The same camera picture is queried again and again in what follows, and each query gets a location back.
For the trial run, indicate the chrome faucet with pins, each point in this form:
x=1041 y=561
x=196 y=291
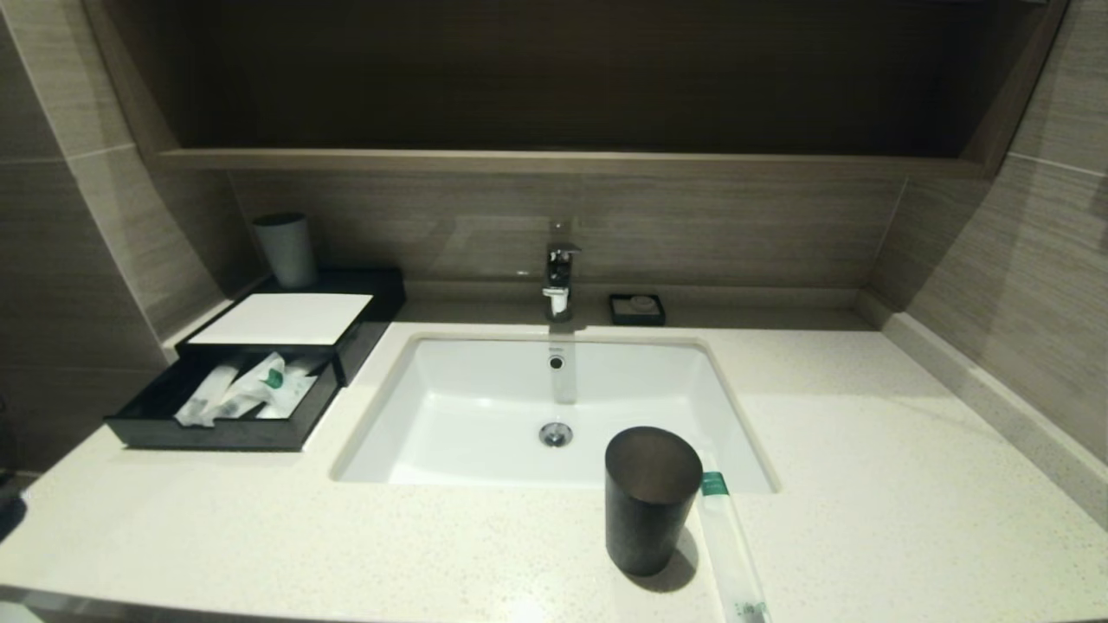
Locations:
x=559 y=272

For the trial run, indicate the white sink basin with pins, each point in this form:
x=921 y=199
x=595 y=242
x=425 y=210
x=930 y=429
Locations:
x=485 y=407

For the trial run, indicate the dark tumbler cup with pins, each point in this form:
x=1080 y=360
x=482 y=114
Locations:
x=645 y=519

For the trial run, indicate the long dental kit packet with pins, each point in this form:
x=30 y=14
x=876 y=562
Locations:
x=203 y=400

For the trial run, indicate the black soap dish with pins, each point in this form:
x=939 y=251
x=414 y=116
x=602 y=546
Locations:
x=616 y=311

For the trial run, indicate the grey cup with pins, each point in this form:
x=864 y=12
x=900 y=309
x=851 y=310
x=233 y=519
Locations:
x=287 y=253

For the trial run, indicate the chrome sink drain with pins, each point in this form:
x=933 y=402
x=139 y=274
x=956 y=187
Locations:
x=556 y=433

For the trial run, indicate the black box white ribbed top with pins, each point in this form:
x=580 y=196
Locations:
x=286 y=318

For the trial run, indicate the long green label packet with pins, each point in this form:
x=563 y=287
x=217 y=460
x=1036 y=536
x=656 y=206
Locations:
x=731 y=554

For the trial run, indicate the round beige soap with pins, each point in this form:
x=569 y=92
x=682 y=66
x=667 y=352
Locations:
x=641 y=304

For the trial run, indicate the square shower cap packet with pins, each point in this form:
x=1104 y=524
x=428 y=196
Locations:
x=260 y=385

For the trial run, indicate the wooden wall shelf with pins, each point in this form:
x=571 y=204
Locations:
x=554 y=162

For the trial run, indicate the long plain frosted packet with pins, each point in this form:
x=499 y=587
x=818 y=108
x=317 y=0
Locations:
x=307 y=368

